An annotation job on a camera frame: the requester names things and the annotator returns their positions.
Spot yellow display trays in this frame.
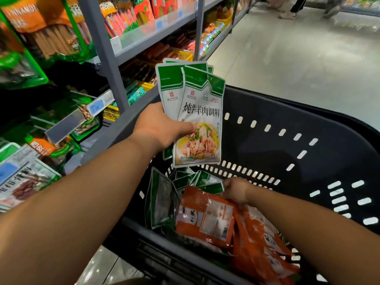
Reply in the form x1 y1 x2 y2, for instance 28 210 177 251
139 41 194 75

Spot gray metal shelving unit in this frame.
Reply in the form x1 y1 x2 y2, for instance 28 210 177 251
77 0 256 113
306 0 380 18

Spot row of red orange packets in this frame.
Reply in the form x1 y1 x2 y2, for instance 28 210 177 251
98 0 197 36

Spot pile of packets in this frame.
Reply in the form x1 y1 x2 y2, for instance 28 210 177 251
145 166 300 279

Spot person's left hand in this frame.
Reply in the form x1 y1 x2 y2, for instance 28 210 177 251
131 103 197 155

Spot black shopping basket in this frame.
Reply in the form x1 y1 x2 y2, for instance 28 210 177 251
80 85 380 285

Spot person's right hand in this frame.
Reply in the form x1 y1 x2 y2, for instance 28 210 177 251
222 177 256 207

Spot row of green white packets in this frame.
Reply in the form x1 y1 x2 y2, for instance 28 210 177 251
0 142 61 213

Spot green orange Guangxi cinnamon bags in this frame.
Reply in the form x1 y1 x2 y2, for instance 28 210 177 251
0 17 49 89
0 0 93 63

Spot blue white price tag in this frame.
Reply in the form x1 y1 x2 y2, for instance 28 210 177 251
86 89 115 116
0 145 41 186

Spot rows of colourful packaged goods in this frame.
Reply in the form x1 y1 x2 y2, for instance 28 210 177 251
341 0 380 10

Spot person's left forearm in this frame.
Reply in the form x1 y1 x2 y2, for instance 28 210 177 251
0 136 152 285

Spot person's right forearm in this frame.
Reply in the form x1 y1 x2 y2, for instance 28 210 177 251
240 187 380 285

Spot row of yellow black packets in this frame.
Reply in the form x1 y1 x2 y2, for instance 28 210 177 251
102 104 121 124

